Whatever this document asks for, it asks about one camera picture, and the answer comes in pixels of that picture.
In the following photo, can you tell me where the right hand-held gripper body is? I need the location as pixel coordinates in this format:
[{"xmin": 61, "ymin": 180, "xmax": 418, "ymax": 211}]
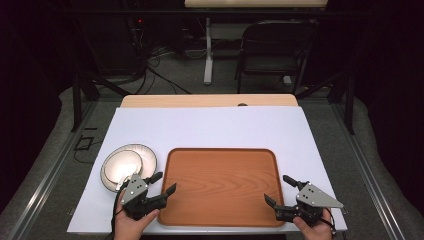
[{"xmin": 274, "ymin": 180, "xmax": 345, "ymax": 228}]

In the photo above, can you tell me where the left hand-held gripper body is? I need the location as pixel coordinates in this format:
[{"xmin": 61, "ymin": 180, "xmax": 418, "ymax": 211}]
[{"xmin": 120, "ymin": 173, "xmax": 168, "ymax": 222}]

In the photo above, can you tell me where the person's left hand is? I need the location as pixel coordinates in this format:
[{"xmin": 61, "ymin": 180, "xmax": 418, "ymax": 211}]
[{"xmin": 113, "ymin": 189, "xmax": 161, "ymax": 240}]

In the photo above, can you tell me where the person's right hand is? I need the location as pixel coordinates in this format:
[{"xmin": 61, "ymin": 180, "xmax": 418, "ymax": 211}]
[{"xmin": 292, "ymin": 207, "xmax": 335, "ymax": 240}]

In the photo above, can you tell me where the large white plate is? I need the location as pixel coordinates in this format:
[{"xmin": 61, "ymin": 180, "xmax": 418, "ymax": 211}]
[{"xmin": 100, "ymin": 143, "xmax": 158, "ymax": 193}]

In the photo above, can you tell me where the small white plate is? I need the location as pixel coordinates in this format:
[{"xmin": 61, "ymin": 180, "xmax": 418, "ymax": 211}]
[{"xmin": 103, "ymin": 149, "xmax": 144, "ymax": 185}]

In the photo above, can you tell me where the brown wooden tray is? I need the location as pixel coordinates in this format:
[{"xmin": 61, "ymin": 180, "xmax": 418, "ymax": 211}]
[{"xmin": 157, "ymin": 147, "xmax": 287, "ymax": 229}]

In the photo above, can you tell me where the white table sheet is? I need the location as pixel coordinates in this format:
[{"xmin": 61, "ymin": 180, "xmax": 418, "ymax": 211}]
[{"xmin": 66, "ymin": 106, "xmax": 349, "ymax": 234}]

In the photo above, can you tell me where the light wooden table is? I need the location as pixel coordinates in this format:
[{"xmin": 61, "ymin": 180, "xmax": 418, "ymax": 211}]
[{"xmin": 119, "ymin": 93, "xmax": 300, "ymax": 109}]

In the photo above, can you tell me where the black metal stand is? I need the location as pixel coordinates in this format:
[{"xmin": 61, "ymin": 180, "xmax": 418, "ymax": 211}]
[
  {"xmin": 70, "ymin": 71, "xmax": 132, "ymax": 133},
  {"xmin": 294, "ymin": 71, "xmax": 356, "ymax": 136}
]

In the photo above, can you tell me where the white desk leg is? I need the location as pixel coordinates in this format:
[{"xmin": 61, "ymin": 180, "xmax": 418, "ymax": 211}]
[{"xmin": 202, "ymin": 17, "xmax": 215, "ymax": 86}]

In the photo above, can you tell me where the black folding chair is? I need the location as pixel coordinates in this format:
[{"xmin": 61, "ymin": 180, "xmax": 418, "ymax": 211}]
[{"xmin": 234, "ymin": 20, "xmax": 318, "ymax": 96}]

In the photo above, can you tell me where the beige desk top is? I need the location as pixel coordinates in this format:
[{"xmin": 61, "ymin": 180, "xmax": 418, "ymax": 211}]
[{"xmin": 183, "ymin": 0, "xmax": 330, "ymax": 9}]

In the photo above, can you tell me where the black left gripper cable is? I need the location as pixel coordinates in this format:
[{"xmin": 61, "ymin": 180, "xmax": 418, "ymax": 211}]
[{"xmin": 110, "ymin": 179, "xmax": 132, "ymax": 235}]

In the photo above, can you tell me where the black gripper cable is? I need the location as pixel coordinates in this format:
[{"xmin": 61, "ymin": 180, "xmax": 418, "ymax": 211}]
[
  {"xmin": 319, "ymin": 206, "xmax": 338, "ymax": 236},
  {"xmin": 110, "ymin": 179, "xmax": 132, "ymax": 235}
]

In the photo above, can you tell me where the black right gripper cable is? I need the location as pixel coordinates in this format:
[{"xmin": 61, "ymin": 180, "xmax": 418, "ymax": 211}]
[{"xmin": 319, "ymin": 206, "xmax": 338, "ymax": 236}]

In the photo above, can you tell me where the aluminium floor rail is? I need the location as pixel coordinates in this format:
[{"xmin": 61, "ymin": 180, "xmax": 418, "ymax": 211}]
[
  {"xmin": 5, "ymin": 99, "xmax": 98, "ymax": 240},
  {"xmin": 329, "ymin": 99, "xmax": 407, "ymax": 240}
]

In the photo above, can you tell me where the bundle of floor cables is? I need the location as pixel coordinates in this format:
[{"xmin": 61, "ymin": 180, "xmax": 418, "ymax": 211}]
[{"xmin": 131, "ymin": 45, "xmax": 193, "ymax": 96}]

